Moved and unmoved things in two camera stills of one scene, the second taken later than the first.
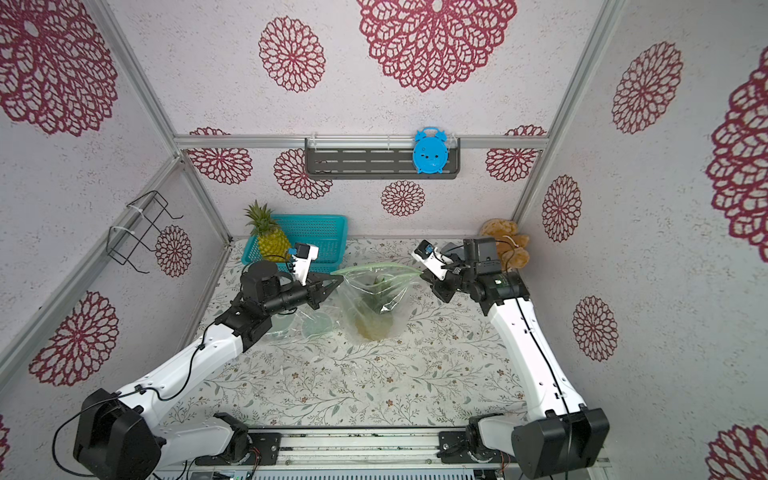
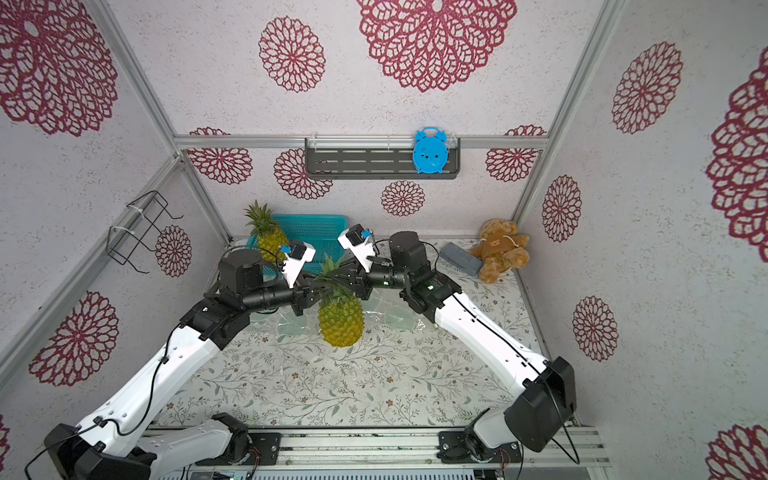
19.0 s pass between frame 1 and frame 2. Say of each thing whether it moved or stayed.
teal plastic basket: stayed
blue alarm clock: stayed
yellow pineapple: stayed
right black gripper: moved
